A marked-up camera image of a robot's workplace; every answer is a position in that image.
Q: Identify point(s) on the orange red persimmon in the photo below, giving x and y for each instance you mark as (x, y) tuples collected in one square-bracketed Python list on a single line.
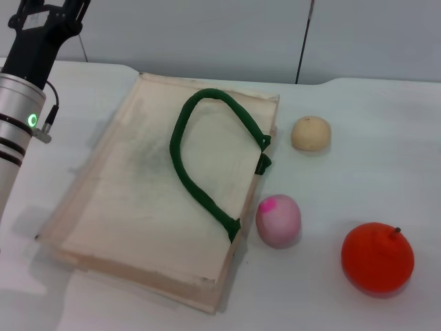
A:
[(377, 258)]

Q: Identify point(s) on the pink round bun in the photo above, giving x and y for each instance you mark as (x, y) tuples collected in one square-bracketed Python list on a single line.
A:
[(278, 222)]

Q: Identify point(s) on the beige round bun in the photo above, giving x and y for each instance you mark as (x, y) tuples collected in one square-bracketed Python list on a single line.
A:
[(310, 133)]

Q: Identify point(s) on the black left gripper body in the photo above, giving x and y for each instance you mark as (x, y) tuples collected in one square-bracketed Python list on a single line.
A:
[(32, 51)]

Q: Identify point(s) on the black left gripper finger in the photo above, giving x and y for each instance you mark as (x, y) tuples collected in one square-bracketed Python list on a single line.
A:
[(19, 15), (77, 13)]

